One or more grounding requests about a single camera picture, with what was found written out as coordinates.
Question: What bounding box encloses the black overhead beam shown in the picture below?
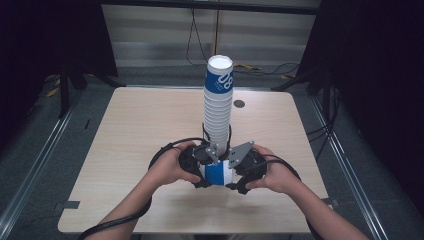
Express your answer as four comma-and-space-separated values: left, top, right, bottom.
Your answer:
99, 0, 322, 15

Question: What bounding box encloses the black hanging cable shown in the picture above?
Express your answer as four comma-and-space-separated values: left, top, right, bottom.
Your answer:
185, 7, 212, 67

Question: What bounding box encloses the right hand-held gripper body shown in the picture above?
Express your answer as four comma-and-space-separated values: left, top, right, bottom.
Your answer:
224, 140, 268, 196

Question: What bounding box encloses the thin black floor cable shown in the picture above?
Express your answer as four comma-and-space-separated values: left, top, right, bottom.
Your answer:
259, 62, 300, 77

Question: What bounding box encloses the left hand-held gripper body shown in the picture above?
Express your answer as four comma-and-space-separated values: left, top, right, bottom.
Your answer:
178, 141, 222, 190

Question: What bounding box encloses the person's right hand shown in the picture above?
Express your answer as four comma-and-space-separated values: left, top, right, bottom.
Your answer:
244, 144, 303, 195

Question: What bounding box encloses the stack of paper cups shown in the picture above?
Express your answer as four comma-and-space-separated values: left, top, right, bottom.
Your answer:
202, 54, 235, 158

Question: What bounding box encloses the bundle of black cables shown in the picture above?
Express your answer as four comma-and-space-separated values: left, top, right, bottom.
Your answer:
305, 84, 342, 162

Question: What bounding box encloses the hand-held gripper black cable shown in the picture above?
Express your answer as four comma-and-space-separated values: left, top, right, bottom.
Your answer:
77, 136, 208, 240
238, 153, 323, 240

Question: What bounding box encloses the person's left hand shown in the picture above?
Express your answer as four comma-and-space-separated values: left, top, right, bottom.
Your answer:
146, 140, 203, 187

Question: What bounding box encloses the right hand-held gripper black cable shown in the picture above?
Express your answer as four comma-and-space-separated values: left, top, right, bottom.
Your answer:
238, 153, 323, 240

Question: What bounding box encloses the metal floor rail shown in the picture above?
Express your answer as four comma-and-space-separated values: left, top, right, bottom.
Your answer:
0, 99, 84, 234
308, 94, 393, 240

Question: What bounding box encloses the single blue white paper cup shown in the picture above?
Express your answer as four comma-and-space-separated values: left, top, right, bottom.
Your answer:
198, 159, 236, 187

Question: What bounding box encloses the dark curtain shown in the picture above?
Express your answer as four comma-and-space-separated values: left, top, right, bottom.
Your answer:
0, 0, 119, 148
295, 0, 424, 209

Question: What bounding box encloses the left hand-held gripper black cable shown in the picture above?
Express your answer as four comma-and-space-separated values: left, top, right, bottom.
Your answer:
77, 136, 208, 240

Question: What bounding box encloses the black metal stand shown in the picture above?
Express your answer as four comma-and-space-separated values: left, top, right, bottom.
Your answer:
57, 59, 127, 120
270, 71, 338, 134

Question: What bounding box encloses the yellow floor cable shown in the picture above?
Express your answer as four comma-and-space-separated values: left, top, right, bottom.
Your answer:
233, 62, 262, 72

